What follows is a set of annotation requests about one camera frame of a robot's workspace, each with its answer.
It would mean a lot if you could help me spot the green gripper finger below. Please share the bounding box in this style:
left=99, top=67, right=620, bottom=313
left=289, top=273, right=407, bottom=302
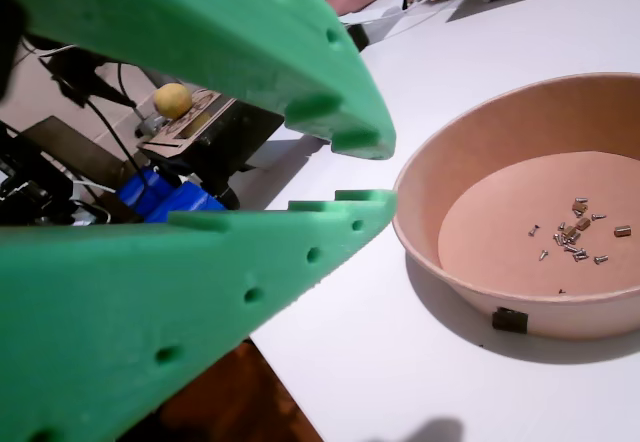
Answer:
left=0, top=0, right=398, bottom=162
left=0, top=189, right=400, bottom=442

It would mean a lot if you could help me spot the yellow-brown toy fruit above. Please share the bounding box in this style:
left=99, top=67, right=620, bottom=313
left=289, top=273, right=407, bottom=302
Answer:
left=153, top=83, right=193, bottom=119

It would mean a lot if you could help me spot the tan paper bowl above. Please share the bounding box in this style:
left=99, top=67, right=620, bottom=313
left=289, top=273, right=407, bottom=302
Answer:
left=392, top=71, right=640, bottom=341

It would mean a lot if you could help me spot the wooden microrover chassis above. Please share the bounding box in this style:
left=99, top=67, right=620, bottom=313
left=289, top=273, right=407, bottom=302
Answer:
left=135, top=89, right=286, bottom=208

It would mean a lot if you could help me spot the blue ribbed rover wheel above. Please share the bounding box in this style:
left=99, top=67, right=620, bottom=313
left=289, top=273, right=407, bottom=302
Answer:
left=116, top=170, right=240, bottom=224

